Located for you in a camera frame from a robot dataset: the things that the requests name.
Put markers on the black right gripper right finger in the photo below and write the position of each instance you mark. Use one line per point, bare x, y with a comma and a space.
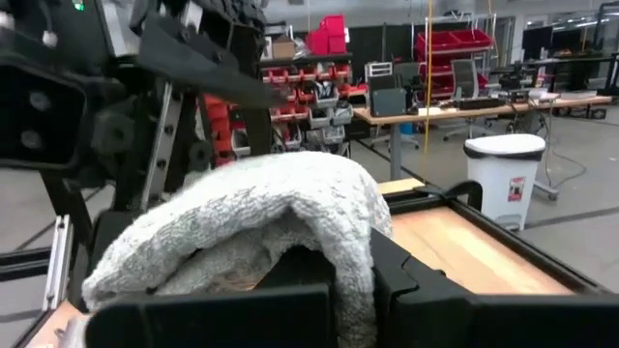
411, 299

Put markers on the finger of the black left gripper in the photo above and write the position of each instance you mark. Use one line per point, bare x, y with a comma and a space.
203, 67

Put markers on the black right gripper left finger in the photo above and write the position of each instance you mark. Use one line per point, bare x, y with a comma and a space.
300, 270

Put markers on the grey terry towel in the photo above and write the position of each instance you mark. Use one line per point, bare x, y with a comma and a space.
242, 203

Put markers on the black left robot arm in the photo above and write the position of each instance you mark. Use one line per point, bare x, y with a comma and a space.
29, 29

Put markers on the brown cardboard box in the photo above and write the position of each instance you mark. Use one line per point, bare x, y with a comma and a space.
284, 49

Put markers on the rack of red grey bins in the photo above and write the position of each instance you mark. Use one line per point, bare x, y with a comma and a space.
309, 96

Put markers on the red stacked boxes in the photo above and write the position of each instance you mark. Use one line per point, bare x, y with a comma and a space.
331, 34

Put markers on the white pedal trash can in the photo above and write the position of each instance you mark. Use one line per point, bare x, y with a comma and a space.
503, 183

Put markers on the grey rolling stand base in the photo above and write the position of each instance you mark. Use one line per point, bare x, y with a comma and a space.
546, 191

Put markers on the grey metal box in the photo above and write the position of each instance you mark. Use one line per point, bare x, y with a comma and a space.
387, 101

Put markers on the wooden top workbench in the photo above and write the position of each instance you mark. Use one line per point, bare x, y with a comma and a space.
483, 110

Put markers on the grey office chair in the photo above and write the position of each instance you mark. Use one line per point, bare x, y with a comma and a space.
464, 77

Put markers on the shelf of red bins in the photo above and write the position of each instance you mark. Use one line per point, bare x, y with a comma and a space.
452, 41

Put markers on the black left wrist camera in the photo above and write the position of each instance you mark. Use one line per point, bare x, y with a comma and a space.
38, 121

